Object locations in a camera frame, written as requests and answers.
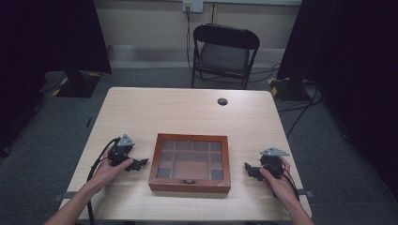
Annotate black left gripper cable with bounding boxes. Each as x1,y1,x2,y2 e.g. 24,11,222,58
86,136,122,225

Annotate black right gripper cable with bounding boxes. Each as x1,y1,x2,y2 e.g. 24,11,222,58
272,165,301,203

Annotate black floor cables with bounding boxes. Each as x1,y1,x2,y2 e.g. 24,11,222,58
250,62,324,139

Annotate person's right hand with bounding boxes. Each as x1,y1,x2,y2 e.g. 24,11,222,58
258,155,300,208

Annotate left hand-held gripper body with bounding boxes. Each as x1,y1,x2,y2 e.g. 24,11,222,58
107,133,136,167

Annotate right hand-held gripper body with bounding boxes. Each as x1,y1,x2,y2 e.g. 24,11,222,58
258,147,291,180

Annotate black stand base striped tape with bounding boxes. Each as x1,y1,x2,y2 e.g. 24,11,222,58
268,76,312,102
52,70,103,98

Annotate grey table edge bracket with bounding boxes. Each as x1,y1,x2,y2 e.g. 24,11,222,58
297,187,315,199

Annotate black folding chair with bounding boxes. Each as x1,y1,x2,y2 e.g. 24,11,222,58
190,22,262,91

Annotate wooden box with glass lid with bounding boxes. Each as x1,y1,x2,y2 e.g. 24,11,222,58
147,133,232,194

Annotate dark curtain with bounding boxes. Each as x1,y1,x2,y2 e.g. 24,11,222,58
276,0,398,203
0,0,113,158

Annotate person's left hand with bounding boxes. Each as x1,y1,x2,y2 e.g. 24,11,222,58
89,145,134,190

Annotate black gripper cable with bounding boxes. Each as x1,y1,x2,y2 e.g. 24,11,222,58
86,136,122,225
272,165,301,203

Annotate white wall outlet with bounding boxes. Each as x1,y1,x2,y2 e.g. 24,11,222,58
182,0,205,14

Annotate black cable from outlet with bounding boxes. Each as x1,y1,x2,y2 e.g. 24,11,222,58
185,5,194,73

